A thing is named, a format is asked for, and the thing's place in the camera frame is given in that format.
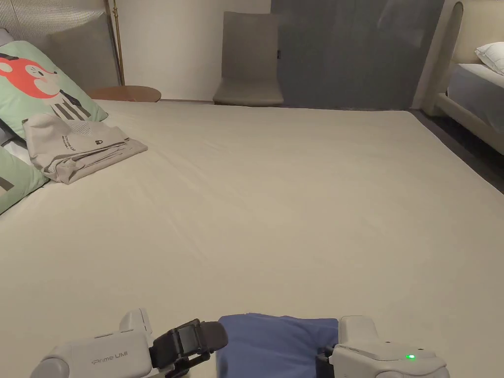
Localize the cream upholstered bed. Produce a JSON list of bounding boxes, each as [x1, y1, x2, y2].
[[427, 0, 504, 157]]

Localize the grey padded headboard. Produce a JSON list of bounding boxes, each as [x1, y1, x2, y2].
[[0, 9, 124, 91]]

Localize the brass floor lamp pole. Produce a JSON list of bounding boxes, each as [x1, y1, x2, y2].
[[103, 0, 126, 87]]

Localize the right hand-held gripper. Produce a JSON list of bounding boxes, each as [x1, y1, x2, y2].
[[316, 315, 452, 378]]

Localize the white pillow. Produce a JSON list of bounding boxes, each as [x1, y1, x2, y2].
[[474, 42, 504, 76]]

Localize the folded grey garment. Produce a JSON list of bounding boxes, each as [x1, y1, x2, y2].
[[22, 113, 149, 186]]

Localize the round wooden side table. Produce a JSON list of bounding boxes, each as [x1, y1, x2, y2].
[[89, 85, 162, 103]]

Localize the green fox print pillow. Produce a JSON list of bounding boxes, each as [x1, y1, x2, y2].
[[0, 40, 109, 139]]

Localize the bed with beige sheet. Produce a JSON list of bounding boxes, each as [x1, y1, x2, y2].
[[0, 98, 504, 378]]

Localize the green pillow with grey stripe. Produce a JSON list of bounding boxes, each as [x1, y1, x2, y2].
[[0, 145, 50, 216]]

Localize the grey upholstered chair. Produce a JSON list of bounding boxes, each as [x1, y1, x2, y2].
[[212, 11, 284, 107]]

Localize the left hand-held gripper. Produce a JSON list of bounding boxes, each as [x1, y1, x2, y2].
[[29, 308, 230, 378]]

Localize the blue garment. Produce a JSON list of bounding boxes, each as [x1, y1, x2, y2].
[[216, 313, 340, 378]]

